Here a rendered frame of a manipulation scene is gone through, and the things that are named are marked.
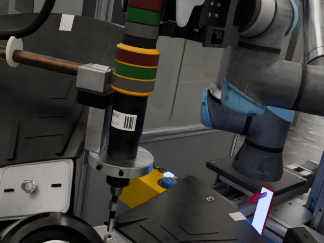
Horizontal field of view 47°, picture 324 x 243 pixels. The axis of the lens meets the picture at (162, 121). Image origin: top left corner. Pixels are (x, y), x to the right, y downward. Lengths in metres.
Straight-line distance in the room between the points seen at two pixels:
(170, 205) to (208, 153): 1.20
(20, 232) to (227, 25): 0.30
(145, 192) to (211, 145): 0.92
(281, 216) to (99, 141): 0.86
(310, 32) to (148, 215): 0.42
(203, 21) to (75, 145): 0.20
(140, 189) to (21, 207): 0.50
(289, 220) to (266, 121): 0.29
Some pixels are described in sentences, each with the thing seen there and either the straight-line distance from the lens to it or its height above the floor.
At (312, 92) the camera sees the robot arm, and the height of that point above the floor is 1.38.
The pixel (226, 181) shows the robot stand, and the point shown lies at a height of 1.00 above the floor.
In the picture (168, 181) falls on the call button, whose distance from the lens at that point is 0.88.
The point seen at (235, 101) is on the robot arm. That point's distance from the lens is 0.59.
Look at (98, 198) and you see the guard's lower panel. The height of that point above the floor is 0.76.
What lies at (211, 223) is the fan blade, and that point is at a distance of 0.56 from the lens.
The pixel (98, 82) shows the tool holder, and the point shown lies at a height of 1.38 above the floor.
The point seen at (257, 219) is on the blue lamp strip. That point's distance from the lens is 0.73.
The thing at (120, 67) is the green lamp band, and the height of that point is 1.40.
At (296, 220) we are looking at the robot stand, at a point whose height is 0.95.
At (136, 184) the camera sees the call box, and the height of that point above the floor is 1.05.
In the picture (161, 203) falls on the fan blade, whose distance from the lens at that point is 0.58.
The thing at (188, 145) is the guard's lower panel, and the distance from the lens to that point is 1.64.
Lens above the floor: 1.47
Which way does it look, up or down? 17 degrees down
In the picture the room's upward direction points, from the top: 11 degrees clockwise
